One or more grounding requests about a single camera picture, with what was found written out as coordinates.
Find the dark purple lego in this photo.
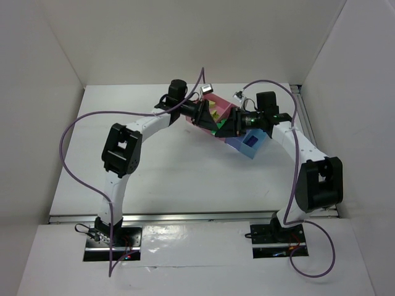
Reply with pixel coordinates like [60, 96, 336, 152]
[244, 136, 259, 147]

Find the yellow-green lego plate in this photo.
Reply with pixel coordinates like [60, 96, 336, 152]
[210, 110, 220, 120]

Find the green and yellow lego stack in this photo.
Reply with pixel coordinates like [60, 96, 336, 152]
[217, 120, 226, 130]

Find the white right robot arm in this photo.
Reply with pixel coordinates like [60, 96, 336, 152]
[215, 92, 343, 244]

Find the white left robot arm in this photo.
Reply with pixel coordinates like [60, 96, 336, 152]
[94, 80, 217, 241]

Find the purple-blue container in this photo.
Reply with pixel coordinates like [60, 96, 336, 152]
[225, 136, 244, 152]

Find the large pink container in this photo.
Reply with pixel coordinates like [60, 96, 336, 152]
[184, 93, 235, 136]

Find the light blue container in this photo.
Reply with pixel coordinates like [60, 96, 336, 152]
[239, 129, 267, 159]

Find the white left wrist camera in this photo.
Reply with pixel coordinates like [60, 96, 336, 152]
[200, 83, 214, 96]

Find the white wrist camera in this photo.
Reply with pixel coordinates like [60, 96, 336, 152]
[200, 83, 214, 96]
[233, 90, 245, 102]

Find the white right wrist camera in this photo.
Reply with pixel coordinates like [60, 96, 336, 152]
[233, 90, 245, 102]

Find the aluminium side rail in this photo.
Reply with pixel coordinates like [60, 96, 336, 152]
[290, 84, 317, 148]

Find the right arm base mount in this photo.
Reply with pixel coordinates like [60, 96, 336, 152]
[244, 224, 309, 259]

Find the aluminium front rail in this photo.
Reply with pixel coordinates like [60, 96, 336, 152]
[48, 210, 340, 225]

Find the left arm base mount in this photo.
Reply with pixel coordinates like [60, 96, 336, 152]
[74, 223, 143, 262]

